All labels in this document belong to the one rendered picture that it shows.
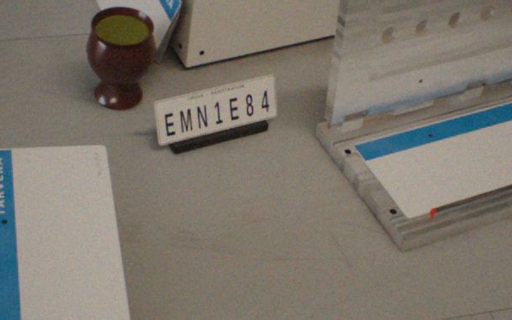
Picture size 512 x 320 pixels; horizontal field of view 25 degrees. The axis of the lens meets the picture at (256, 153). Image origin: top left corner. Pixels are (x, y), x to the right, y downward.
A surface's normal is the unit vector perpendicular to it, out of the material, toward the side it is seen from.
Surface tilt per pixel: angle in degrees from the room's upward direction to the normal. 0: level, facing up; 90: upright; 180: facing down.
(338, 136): 0
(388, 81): 83
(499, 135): 0
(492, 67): 83
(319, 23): 90
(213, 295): 0
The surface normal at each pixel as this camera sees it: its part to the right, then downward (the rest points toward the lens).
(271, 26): 0.45, 0.66
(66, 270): 0.13, -0.72
